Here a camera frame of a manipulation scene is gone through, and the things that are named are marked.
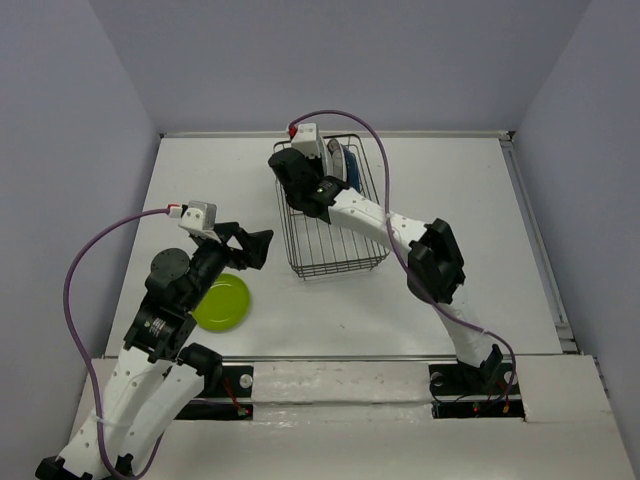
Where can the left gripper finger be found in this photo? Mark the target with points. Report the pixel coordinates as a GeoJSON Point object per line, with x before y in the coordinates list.
{"type": "Point", "coordinates": [230, 234]}
{"type": "Point", "coordinates": [254, 248]}

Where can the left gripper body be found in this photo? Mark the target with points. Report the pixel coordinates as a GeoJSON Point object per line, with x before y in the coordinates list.
{"type": "Point", "coordinates": [207, 255]}

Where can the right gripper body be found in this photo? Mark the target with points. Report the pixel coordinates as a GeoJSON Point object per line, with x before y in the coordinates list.
{"type": "Point", "coordinates": [315, 162]}

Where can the red and teal plate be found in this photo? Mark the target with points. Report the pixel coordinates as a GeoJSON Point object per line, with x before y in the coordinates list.
{"type": "Point", "coordinates": [326, 160]}

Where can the white plate teal lettered rim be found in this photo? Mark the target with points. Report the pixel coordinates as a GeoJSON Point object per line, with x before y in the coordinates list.
{"type": "Point", "coordinates": [337, 165]}

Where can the dark blue plate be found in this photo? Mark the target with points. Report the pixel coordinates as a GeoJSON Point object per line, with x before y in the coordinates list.
{"type": "Point", "coordinates": [353, 175]}

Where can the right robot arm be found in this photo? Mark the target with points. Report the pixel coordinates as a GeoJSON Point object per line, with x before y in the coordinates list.
{"type": "Point", "coordinates": [428, 252]}

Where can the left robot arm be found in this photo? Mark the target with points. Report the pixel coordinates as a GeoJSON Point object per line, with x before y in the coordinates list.
{"type": "Point", "coordinates": [158, 370]}

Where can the lime green plate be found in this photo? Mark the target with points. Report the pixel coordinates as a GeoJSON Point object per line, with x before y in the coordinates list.
{"type": "Point", "coordinates": [225, 305]}

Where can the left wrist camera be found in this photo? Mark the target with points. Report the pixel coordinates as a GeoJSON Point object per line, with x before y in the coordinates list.
{"type": "Point", "coordinates": [199, 218]}

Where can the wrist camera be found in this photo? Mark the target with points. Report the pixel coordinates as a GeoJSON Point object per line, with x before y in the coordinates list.
{"type": "Point", "coordinates": [306, 139]}
{"type": "Point", "coordinates": [199, 218]}

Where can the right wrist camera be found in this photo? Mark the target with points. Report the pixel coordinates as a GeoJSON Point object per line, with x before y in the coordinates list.
{"type": "Point", "coordinates": [306, 139]}

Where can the wire dish rack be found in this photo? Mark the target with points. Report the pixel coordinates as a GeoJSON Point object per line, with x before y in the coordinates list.
{"type": "Point", "coordinates": [315, 248]}

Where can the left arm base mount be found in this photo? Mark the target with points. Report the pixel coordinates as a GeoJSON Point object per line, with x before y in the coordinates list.
{"type": "Point", "coordinates": [228, 399]}

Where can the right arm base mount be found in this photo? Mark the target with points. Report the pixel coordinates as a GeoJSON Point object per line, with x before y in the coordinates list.
{"type": "Point", "coordinates": [462, 392]}

